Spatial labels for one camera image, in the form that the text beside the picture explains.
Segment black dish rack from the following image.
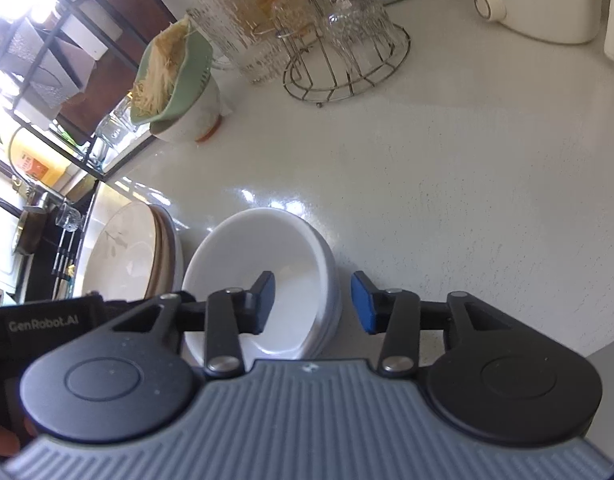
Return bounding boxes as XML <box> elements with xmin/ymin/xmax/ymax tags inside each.
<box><xmin>0</xmin><ymin>0</ymin><xmax>140</xmax><ymax>177</ymax></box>

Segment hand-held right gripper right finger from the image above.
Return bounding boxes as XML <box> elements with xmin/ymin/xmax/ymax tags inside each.
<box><xmin>351</xmin><ymin>270</ymin><xmax>514</xmax><ymax>379</ymax></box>

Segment beige-rimmed plate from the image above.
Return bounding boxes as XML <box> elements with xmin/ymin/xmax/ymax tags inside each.
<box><xmin>152</xmin><ymin>204</ymin><xmax>186</xmax><ymax>297</ymax></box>

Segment white electric steamer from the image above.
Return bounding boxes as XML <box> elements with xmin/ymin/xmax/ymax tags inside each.
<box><xmin>474</xmin><ymin>0</ymin><xmax>614</xmax><ymax>64</ymax></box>

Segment deep leaf-patterned plate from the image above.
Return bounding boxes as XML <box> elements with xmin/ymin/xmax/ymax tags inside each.
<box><xmin>76</xmin><ymin>202</ymin><xmax>164</xmax><ymax>305</ymax></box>

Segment steel pot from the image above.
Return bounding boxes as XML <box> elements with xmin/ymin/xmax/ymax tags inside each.
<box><xmin>13</xmin><ymin>204</ymin><xmax>46</xmax><ymax>257</ymax></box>

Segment thin curved faucet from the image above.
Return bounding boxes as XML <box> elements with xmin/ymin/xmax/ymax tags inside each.
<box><xmin>6</xmin><ymin>124</ymin><xmax>55</xmax><ymax>196</ymax></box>

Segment enoki mushrooms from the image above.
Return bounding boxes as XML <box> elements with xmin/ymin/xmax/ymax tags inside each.
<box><xmin>134</xmin><ymin>21</ymin><xmax>192</xmax><ymax>115</ymax></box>

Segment patterned glass pitcher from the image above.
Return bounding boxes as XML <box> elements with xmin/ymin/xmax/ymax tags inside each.
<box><xmin>186</xmin><ymin>0</ymin><xmax>289</xmax><ymax>86</ymax></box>

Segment yellow oil bottle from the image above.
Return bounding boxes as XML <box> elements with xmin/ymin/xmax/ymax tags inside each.
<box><xmin>8</xmin><ymin>141</ymin><xmax>68</xmax><ymax>187</ymax></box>

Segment wire cup rack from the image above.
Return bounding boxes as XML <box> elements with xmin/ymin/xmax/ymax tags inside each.
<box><xmin>282</xmin><ymin>0</ymin><xmax>411</xmax><ymax>108</ymax></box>

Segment brown cutting board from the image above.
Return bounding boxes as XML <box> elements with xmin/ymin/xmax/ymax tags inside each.
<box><xmin>69</xmin><ymin>0</ymin><xmax>179</xmax><ymax>137</ymax></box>

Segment speckled ceramic bowl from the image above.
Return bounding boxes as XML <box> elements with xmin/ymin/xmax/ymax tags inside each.
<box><xmin>151</xmin><ymin>79</ymin><xmax>222</xmax><ymax>144</ymax></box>

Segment white ceramic bowl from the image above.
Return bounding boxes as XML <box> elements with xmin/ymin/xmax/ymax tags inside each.
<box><xmin>181</xmin><ymin>208</ymin><xmax>334</xmax><ymax>362</ymax></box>

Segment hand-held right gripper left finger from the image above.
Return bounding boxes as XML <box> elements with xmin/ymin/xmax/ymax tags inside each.
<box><xmin>111</xmin><ymin>270</ymin><xmax>278</xmax><ymax>380</ymax></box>

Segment green colander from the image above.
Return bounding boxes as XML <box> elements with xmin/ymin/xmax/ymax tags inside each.
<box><xmin>130</xmin><ymin>16</ymin><xmax>214</xmax><ymax>127</ymax></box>

